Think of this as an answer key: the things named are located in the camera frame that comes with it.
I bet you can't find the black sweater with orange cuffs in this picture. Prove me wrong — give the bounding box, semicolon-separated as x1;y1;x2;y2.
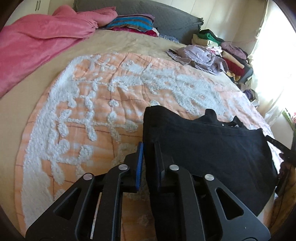
142;105;278;240

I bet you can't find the person's right forearm knit sleeve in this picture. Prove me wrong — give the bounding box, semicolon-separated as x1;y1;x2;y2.
269;168;295;235

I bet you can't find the bag of clothes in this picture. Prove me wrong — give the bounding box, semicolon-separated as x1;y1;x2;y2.
242;89;259;108

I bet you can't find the pile of folded clothes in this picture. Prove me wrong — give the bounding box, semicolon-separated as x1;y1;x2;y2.
192;29;253;84

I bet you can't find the person's right hand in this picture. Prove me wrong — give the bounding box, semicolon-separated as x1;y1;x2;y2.
278;153;295;185

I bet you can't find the beige bed sheet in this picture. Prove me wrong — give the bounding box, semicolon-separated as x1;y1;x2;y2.
1;30;242;232

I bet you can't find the orange and white tufted bedspread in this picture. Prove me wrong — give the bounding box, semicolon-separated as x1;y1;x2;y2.
17;53;279;240

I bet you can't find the white curtain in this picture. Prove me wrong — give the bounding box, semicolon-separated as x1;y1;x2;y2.
251;1;295;126

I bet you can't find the lilac crumpled garment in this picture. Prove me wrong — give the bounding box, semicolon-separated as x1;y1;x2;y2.
166;45;229;75

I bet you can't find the striped blue folded blanket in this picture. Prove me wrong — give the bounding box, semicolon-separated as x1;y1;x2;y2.
103;14;159;37

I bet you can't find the grey upholstered headboard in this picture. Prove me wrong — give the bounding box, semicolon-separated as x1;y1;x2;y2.
73;0;204;45

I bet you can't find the pink blanket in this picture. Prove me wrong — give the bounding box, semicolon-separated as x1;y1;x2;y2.
1;5;117;96

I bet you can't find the white wardrobe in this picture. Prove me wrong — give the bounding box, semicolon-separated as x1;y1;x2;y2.
5;0;74;26

